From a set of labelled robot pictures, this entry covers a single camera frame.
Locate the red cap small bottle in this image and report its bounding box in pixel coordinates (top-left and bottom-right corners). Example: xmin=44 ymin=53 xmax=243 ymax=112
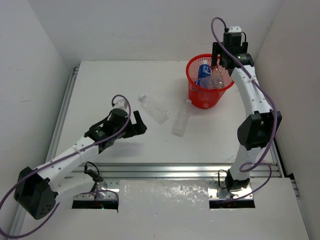
xmin=210 ymin=67 xmax=224 ymax=89

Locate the blue label bottle front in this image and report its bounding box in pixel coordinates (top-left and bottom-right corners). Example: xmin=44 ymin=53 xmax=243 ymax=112
xmin=197 ymin=59 xmax=212 ymax=80

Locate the blue label bottle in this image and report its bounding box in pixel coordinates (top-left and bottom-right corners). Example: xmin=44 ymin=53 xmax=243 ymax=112
xmin=197 ymin=59 xmax=212 ymax=80
xmin=194 ymin=76 xmax=212 ymax=90

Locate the clear bottle white cap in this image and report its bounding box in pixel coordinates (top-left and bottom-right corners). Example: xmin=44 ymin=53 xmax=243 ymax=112
xmin=139 ymin=94 xmax=170 ymax=125
xmin=172 ymin=99 xmax=192 ymax=137

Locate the blue label bottle back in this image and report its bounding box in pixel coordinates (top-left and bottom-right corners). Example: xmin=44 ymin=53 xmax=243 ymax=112
xmin=194 ymin=76 xmax=212 ymax=90

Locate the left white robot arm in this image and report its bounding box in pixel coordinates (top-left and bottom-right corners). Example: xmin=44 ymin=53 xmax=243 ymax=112
xmin=13 ymin=108 xmax=147 ymax=220

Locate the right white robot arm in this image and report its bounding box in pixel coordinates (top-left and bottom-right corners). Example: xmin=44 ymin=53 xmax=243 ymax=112
xmin=212 ymin=26 xmax=282 ymax=192

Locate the red mesh plastic bin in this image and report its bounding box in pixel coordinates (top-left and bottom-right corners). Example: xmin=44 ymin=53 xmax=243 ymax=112
xmin=186 ymin=53 xmax=234 ymax=109

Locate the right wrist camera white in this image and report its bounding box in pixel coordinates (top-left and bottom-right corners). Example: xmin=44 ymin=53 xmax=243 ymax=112
xmin=224 ymin=26 xmax=242 ymax=34

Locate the aluminium front rail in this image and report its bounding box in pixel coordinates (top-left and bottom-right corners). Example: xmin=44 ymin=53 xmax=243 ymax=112
xmin=24 ymin=162 xmax=283 ymax=201

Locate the aluminium left side rail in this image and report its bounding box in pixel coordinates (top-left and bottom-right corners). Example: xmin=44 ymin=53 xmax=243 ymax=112
xmin=9 ymin=65 xmax=80 ymax=235

